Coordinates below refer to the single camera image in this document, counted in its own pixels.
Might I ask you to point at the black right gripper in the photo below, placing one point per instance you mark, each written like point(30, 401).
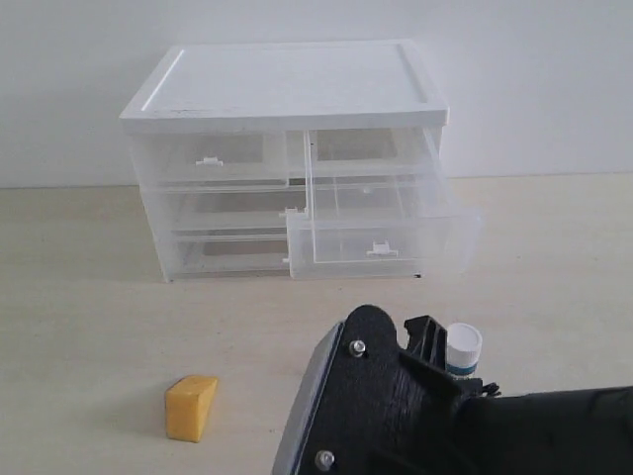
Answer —
point(382, 408)

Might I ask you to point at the white capped small bottle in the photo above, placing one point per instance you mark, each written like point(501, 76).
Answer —
point(463, 349)

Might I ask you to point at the clear drawer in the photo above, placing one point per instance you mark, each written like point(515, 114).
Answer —
point(174, 160)
point(378, 205)
point(201, 211)
point(233, 254)

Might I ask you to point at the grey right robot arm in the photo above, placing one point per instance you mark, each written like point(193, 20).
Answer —
point(566, 432)

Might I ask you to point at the clear bottom drawer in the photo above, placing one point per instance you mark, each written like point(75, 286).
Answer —
point(233, 254)

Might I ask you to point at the white plastic drawer cabinet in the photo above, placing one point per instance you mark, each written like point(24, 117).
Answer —
point(284, 89)

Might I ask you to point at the yellow cheese wedge block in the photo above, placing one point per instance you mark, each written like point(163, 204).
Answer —
point(187, 406)

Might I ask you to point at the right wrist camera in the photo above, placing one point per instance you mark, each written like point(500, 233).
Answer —
point(290, 450)

